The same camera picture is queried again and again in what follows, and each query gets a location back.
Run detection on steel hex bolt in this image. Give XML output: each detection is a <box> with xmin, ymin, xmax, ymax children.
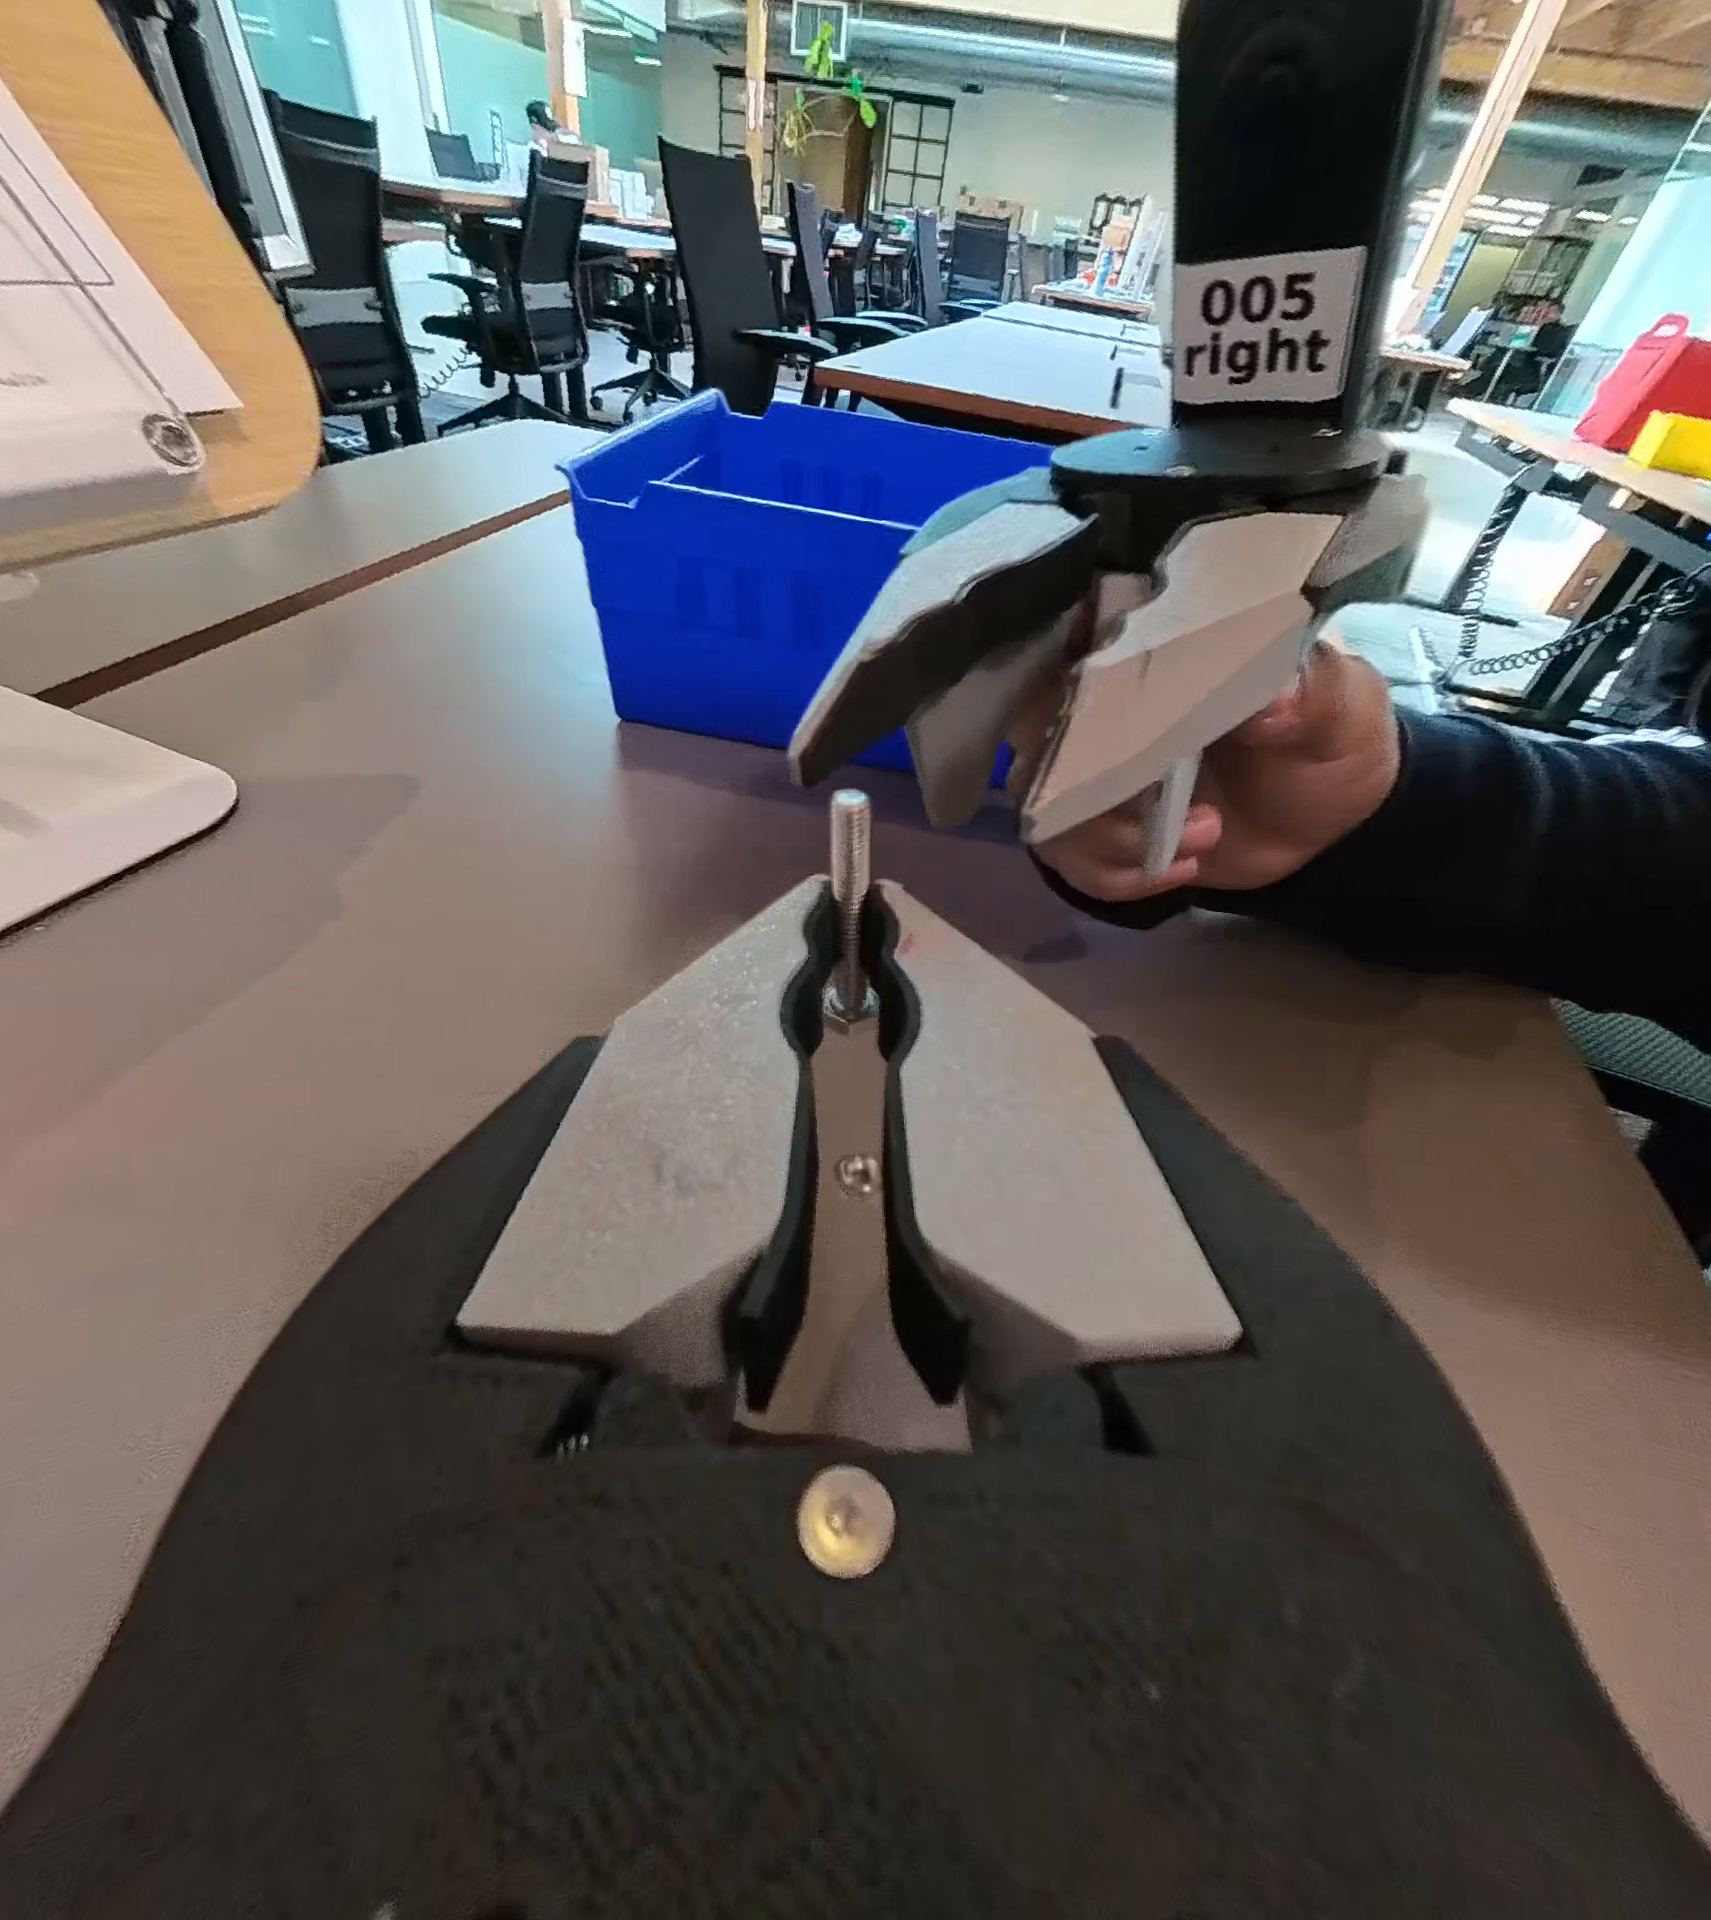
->
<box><xmin>826</xmin><ymin>786</ymin><xmax>880</xmax><ymax>1030</ymax></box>

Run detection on group of black office chairs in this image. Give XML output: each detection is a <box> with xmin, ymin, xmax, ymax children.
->
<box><xmin>262</xmin><ymin>91</ymin><xmax>1022</xmax><ymax>453</ymax></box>

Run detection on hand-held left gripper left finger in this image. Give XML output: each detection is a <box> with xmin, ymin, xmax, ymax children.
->
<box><xmin>454</xmin><ymin>876</ymin><xmax>852</xmax><ymax>1412</ymax></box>

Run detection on red box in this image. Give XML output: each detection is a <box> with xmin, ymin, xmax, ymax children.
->
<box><xmin>1575</xmin><ymin>314</ymin><xmax>1711</xmax><ymax>453</ymax></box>

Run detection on wooden document stand white base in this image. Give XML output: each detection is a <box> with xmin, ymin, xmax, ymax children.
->
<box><xmin>0</xmin><ymin>0</ymin><xmax>324</xmax><ymax>984</ymax></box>

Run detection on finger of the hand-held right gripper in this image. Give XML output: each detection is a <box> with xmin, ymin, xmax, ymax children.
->
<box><xmin>788</xmin><ymin>499</ymin><xmax>1104</xmax><ymax>830</ymax></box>
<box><xmin>1020</xmin><ymin>511</ymin><xmax>1350</xmax><ymax>876</ymax></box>

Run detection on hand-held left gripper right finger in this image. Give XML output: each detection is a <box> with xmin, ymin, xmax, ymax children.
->
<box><xmin>856</xmin><ymin>882</ymin><xmax>1248</xmax><ymax>1412</ymax></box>

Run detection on person's right hand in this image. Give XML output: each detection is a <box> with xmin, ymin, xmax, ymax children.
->
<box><xmin>1006</xmin><ymin>637</ymin><xmax>1402</xmax><ymax>903</ymax></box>

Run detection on black mesh armchair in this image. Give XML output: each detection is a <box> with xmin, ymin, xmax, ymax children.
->
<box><xmin>1551</xmin><ymin>996</ymin><xmax>1711</xmax><ymax>1263</ymax></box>

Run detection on green hanging plant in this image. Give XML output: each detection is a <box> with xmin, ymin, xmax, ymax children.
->
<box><xmin>780</xmin><ymin>23</ymin><xmax>880</xmax><ymax>152</ymax></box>

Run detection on black coiled cable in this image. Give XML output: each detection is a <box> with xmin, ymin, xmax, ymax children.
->
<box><xmin>1456</xmin><ymin>495</ymin><xmax>1697</xmax><ymax>679</ymax></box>

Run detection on blue plastic bin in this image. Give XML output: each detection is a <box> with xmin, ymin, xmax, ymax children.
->
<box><xmin>558</xmin><ymin>386</ymin><xmax>1098</xmax><ymax>790</ymax></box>

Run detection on wooden office desk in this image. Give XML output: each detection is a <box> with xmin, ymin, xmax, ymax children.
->
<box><xmin>814</xmin><ymin>301</ymin><xmax>1172</xmax><ymax>444</ymax></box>
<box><xmin>382</xmin><ymin>173</ymin><xmax>678</xmax><ymax>258</ymax></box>
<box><xmin>1448</xmin><ymin>397</ymin><xmax>1711</xmax><ymax>723</ymax></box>

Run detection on white instruction sheet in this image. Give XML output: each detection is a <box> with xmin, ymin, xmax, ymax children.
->
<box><xmin>0</xmin><ymin>0</ymin><xmax>246</xmax><ymax>453</ymax></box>

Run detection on person's right forearm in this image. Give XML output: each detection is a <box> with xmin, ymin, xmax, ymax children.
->
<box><xmin>1186</xmin><ymin>705</ymin><xmax>1711</xmax><ymax>1052</ymax></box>

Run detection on silver ventilation duct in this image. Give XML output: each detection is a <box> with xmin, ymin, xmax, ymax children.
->
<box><xmin>796</xmin><ymin>0</ymin><xmax>1188</xmax><ymax>62</ymax></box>

